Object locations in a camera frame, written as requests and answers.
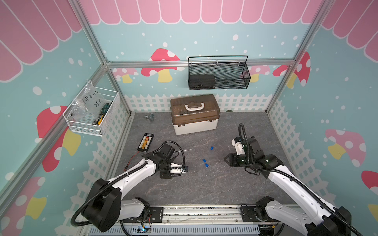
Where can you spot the small grey metal clamp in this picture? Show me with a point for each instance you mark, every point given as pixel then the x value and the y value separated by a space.
pixel 150 117

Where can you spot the black mesh wall basket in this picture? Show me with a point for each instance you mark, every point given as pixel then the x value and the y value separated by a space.
pixel 231 72

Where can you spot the green yellow tool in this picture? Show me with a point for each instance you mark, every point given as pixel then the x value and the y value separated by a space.
pixel 101 115

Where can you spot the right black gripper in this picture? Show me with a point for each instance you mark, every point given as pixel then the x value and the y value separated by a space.
pixel 232 159

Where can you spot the small green circuit board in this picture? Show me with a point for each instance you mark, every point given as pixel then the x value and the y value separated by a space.
pixel 144 229

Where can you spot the brown lid storage box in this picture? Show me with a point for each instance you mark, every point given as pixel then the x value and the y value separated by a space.
pixel 194 114

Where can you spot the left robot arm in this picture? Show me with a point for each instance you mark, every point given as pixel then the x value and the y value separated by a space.
pixel 105 204

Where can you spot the black box in basket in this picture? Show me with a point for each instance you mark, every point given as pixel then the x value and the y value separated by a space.
pixel 201 81

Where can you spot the black board yellow connectors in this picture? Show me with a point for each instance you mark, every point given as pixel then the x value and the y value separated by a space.
pixel 145 142

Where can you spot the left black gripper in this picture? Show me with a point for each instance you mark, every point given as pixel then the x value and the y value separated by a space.
pixel 163 175

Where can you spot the clear plastic zip bag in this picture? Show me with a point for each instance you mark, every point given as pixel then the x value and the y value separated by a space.
pixel 88 103

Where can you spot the white wire wall basket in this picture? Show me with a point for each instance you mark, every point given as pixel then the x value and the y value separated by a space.
pixel 84 126

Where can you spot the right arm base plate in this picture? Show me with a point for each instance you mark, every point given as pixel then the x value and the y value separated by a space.
pixel 255 214

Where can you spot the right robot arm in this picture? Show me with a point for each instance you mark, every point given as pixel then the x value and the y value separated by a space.
pixel 317 217

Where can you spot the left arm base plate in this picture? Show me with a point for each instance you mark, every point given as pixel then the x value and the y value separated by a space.
pixel 153 214

